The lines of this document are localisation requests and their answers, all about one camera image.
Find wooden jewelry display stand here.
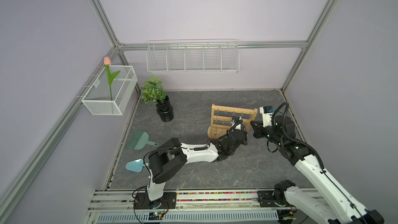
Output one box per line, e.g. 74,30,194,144
207,104,258,140

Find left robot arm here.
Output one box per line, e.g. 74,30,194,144
125,117,248,203

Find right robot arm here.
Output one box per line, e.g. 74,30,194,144
250,102,385,224

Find black plant pot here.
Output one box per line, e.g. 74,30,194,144
155,96,174,122

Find teal dustpan brush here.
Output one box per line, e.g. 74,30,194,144
126,130,159,150

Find green artificial potted plant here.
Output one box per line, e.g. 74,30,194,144
140,75,166,105

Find pink artificial tulip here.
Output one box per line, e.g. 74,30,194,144
104,57,120,101

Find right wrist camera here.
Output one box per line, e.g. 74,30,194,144
259,106,274,128

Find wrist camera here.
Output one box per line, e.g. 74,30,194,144
259,106,274,128
231,116,243,126

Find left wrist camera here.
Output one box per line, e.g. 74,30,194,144
231,116,243,126

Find white cable duct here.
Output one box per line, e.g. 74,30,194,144
96,209,279,224

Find white wire wall shelf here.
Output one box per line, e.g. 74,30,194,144
146,39,240,73

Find white mesh wall basket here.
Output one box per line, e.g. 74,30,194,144
77,65,138,116

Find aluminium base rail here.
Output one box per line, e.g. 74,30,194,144
88,189,303,213

